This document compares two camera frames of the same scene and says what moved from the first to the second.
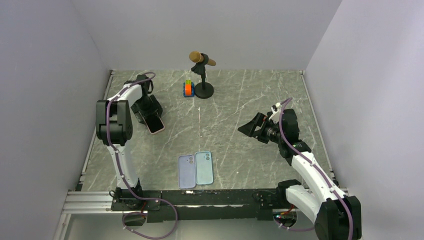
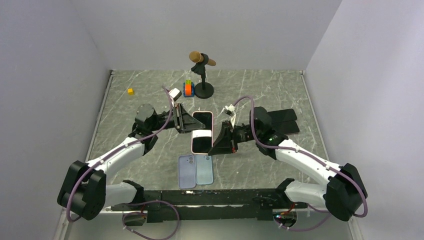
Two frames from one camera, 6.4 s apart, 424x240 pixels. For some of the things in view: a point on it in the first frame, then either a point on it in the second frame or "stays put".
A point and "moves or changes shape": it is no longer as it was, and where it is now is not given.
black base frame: x=203 y=205 stays put
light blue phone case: x=203 y=168 stays put
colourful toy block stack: x=188 y=88 stays put
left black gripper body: x=147 y=106 → x=177 y=118
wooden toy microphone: x=196 y=57 stays put
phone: x=154 y=123 moves or changes shape
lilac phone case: x=186 y=172 stays put
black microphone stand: x=204 y=90 stays put
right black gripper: x=261 y=120 → x=227 y=140
